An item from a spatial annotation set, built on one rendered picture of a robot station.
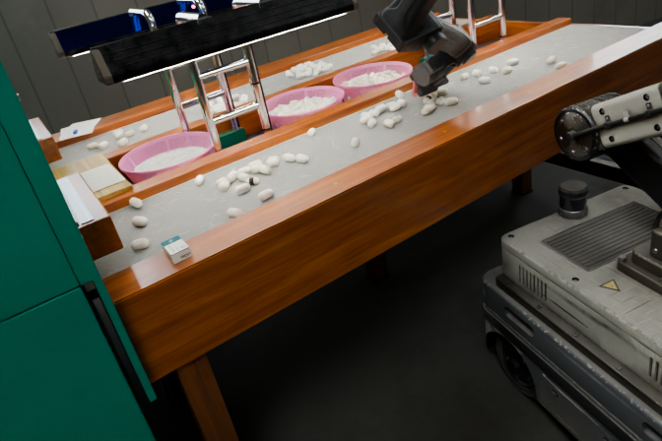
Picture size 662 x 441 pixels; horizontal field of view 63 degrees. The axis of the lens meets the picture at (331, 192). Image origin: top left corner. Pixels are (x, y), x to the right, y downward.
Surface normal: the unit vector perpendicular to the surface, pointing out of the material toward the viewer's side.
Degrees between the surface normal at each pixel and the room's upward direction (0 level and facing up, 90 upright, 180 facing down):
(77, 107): 90
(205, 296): 90
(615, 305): 0
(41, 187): 90
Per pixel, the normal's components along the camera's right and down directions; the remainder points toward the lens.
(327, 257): 0.55, 0.29
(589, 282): -0.18, -0.87
